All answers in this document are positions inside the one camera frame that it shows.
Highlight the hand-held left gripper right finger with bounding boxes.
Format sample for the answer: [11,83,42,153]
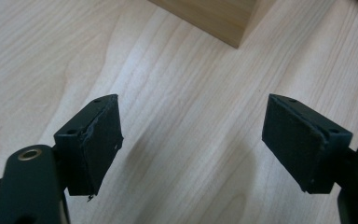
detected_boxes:
[261,93,354,195]

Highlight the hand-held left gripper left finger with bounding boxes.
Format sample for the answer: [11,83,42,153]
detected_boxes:
[53,93,125,197]

